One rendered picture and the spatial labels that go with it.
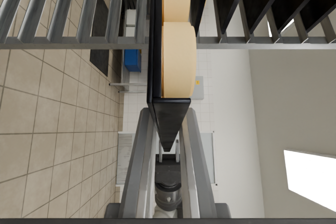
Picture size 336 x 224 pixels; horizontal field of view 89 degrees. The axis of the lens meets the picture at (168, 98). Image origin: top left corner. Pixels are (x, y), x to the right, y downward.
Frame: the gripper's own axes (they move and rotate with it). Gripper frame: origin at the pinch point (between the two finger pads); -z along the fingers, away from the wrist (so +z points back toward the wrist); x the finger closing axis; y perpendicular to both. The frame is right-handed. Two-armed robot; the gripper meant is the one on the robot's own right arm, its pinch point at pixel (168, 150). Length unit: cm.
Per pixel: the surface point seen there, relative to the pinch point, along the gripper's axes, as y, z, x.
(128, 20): -335, -84, -78
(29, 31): -17, -34, -46
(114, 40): -14.8, -31.0, -17.6
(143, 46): -15.5, -29.1, -8.3
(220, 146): -278, 171, 114
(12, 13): -21, -40, -54
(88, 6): -23, -43, -28
